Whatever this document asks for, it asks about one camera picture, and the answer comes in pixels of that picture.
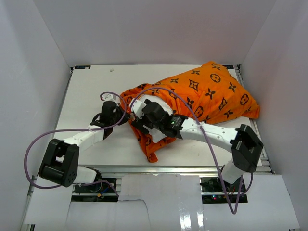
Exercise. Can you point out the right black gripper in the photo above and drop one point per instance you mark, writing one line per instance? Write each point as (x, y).
(137, 124)

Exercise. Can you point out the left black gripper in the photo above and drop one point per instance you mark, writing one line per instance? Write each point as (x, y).
(126, 116)

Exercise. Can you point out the white pillow insert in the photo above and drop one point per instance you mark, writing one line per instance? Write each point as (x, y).
(155, 133)

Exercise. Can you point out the orange patterned pillowcase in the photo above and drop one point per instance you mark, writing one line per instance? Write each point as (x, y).
(210, 92)

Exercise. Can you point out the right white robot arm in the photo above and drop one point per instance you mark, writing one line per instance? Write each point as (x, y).
(242, 142)

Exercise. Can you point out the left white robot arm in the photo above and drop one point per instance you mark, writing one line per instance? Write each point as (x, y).
(60, 162)

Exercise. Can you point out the left blue corner label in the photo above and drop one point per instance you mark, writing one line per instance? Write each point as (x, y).
(82, 67)

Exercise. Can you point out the blue corner label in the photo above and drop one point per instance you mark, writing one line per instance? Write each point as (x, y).
(82, 67)
(229, 66)

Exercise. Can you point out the right blue corner label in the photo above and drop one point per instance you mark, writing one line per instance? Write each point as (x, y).
(229, 66)

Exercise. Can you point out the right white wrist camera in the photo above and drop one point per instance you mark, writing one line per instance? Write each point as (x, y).
(136, 108)

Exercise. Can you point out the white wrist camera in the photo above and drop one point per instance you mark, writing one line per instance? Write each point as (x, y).
(109, 97)
(136, 108)

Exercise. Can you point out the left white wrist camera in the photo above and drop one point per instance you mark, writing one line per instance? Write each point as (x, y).
(109, 97)

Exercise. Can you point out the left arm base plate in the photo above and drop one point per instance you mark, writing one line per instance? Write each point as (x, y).
(100, 192)

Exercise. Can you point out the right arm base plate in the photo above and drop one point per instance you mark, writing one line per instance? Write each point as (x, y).
(212, 191)

